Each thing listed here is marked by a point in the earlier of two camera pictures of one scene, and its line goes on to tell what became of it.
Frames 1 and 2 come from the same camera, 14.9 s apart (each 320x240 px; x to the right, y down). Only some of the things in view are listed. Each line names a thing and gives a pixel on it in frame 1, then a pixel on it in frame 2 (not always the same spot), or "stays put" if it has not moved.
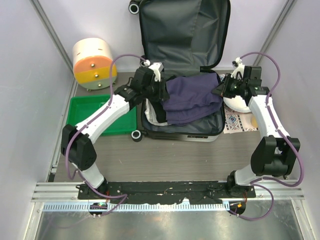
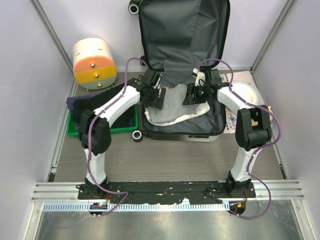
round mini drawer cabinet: x=92 y=58 stays put
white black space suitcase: x=188 y=37 stays put
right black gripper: x=223 y=89 -> x=192 y=89
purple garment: x=190 y=99 -> x=70 y=101
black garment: x=157 y=103 -> x=92 y=102
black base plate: x=193 y=192 stays put
